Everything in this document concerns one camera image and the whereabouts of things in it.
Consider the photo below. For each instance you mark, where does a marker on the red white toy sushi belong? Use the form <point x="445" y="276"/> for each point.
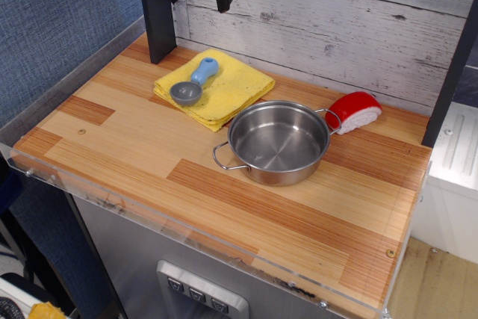
<point x="353" y="111"/>

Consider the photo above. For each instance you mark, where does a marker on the dark grey left post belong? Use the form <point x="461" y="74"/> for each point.
<point x="160" y="30"/>

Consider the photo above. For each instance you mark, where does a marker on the white plastic bin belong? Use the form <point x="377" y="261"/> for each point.
<point x="446" y="215"/>

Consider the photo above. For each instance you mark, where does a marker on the dark grey post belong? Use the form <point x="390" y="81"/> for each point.
<point x="160" y="30"/>
<point x="451" y="82"/>

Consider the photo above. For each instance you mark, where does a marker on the blue grey ice cream scoop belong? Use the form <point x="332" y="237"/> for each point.
<point x="188" y="93"/>

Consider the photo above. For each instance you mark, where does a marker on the yellow folded towel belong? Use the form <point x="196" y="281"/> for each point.
<point x="235" y="87"/>

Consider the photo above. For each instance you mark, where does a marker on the silver toy fridge dispenser panel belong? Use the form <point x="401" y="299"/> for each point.
<point x="188" y="295"/>

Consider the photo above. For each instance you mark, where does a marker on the stainless steel pot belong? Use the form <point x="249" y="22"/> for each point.
<point x="277" y="143"/>

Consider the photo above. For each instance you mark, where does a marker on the clear acrylic table guard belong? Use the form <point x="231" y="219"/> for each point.
<point x="155" y="187"/>

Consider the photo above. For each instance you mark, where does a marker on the dark grey right post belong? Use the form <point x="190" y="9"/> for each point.
<point x="451" y="82"/>

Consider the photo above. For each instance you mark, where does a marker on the yellow cloth at corner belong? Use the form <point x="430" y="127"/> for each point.
<point x="45" y="311"/>

